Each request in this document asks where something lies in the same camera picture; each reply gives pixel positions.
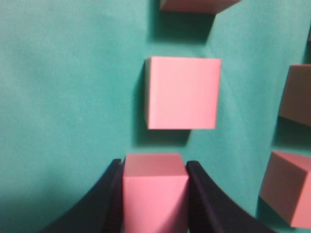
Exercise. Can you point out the pink cube right rear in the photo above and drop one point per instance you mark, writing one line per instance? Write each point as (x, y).
(295, 104)

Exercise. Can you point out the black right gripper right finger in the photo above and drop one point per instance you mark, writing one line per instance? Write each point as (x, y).
(211, 210)

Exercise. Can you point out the green cloth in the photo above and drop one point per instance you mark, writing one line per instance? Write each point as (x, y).
(72, 97)

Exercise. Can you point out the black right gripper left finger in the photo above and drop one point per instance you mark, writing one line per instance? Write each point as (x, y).
(99, 211)

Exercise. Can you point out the pink cube moved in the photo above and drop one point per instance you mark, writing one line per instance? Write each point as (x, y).
(196, 6)
(155, 193)
(286, 188)
(181, 93)

